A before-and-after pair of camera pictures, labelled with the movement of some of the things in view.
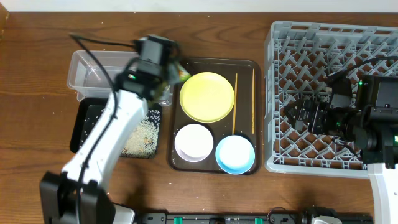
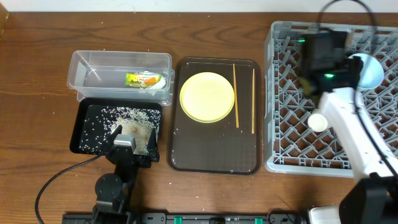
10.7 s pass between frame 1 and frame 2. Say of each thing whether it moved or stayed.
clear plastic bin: stayed
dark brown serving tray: stayed
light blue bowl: moved
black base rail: stayed
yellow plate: stayed
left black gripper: moved
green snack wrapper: moved
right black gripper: moved
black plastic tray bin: stayed
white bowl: moved
